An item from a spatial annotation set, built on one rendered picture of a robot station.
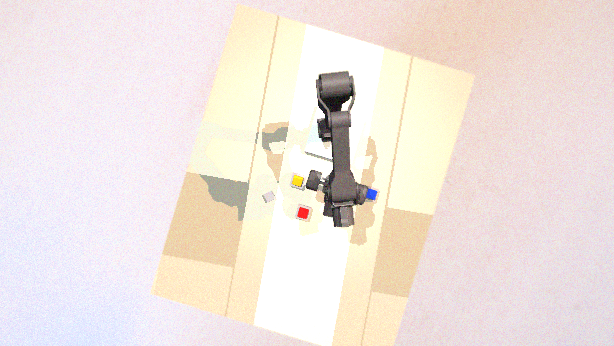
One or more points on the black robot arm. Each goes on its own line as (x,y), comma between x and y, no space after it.
(343,192)

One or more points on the blue button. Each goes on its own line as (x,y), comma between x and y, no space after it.
(372,194)

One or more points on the red button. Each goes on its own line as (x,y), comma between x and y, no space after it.
(303,212)

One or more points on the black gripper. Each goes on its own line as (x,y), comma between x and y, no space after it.
(313,182)

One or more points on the yellow button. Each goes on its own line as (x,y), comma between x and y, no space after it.
(297,180)

